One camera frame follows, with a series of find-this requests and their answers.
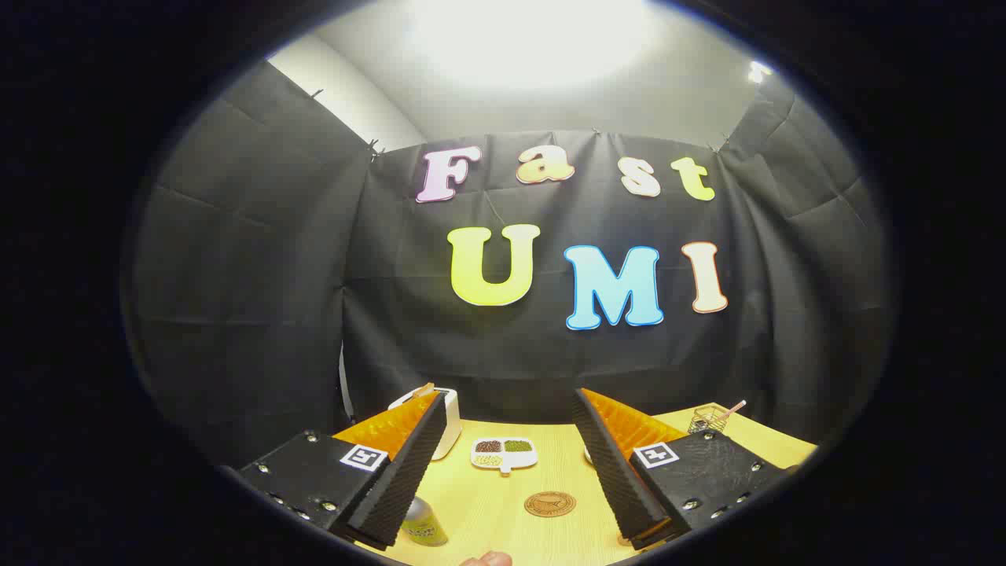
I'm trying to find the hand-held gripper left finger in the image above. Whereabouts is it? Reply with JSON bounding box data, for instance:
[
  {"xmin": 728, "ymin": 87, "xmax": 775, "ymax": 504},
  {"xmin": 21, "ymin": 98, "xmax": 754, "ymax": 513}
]
[{"xmin": 236, "ymin": 391, "xmax": 448, "ymax": 551}]

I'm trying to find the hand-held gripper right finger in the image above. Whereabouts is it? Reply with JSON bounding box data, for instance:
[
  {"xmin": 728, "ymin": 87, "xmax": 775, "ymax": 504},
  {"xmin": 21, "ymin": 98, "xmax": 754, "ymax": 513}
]
[{"xmin": 571, "ymin": 388, "xmax": 799, "ymax": 550}]

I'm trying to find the silver green juice bottle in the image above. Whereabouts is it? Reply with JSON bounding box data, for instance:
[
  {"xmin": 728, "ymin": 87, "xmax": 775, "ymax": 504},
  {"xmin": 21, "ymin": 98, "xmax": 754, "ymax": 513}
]
[{"xmin": 400, "ymin": 496, "xmax": 450, "ymax": 548}]

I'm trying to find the round cork coaster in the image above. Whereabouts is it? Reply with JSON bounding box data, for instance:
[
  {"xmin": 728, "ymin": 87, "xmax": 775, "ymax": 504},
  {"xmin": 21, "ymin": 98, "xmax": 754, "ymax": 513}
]
[{"xmin": 523, "ymin": 491, "xmax": 578, "ymax": 518}]

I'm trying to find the white toaster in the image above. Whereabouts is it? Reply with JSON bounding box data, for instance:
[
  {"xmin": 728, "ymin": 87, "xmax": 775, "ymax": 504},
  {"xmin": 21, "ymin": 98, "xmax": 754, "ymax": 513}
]
[{"xmin": 388, "ymin": 384, "xmax": 463, "ymax": 461}]

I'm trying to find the wooden table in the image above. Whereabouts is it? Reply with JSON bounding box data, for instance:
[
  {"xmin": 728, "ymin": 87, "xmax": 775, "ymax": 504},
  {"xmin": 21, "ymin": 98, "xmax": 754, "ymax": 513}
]
[{"xmin": 354, "ymin": 402, "xmax": 818, "ymax": 566}]

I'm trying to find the white divided dish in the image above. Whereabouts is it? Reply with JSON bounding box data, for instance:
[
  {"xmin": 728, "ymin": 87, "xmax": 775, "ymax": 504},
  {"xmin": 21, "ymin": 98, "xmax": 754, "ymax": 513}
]
[{"xmin": 470, "ymin": 436, "xmax": 540, "ymax": 476}]

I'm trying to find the black backdrop cloth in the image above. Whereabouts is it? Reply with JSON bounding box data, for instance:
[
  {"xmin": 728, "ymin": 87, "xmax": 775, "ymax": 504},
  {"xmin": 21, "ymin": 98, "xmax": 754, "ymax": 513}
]
[{"xmin": 126, "ymin": 59, "xmax": 897, "ymax": 472}]

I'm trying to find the wire mesh holder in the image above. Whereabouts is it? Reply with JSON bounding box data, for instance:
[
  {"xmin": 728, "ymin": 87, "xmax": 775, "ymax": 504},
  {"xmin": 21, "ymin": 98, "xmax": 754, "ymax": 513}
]
[{"xmin": 688, "ymin": 404, "xmax": 729, "ymax": 436}]

